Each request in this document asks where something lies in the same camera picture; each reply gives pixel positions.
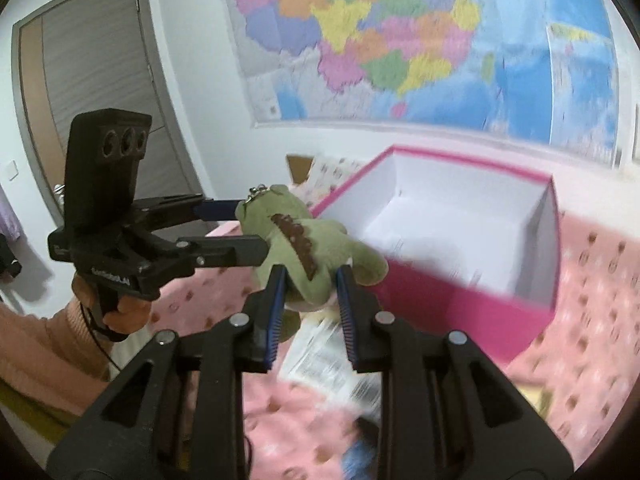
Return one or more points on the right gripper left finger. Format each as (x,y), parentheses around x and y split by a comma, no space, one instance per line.
(176,410)

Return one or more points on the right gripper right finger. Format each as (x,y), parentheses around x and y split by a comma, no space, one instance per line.
(447,412)

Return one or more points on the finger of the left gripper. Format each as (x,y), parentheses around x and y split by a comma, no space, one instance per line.
(224,251)
(220,208)

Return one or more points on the green plush dinosaur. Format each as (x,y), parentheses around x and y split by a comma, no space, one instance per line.
(311,250)

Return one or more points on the cotton swab packet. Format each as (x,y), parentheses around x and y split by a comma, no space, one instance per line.
(317,359)

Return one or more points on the left hand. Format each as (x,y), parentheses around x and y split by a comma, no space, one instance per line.
(131,314)

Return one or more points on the brown wooden headboard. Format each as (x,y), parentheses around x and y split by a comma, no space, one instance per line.
(299,167)

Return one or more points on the pink cardboard box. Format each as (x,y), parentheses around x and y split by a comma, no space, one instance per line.
(472,245)

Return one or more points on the grey wooden door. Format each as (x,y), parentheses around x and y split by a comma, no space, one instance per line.
(71,56)

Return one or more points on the white light switch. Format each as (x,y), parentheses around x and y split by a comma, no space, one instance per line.
(12,171)

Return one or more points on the colourful wall map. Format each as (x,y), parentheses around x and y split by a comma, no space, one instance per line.
(540,71)

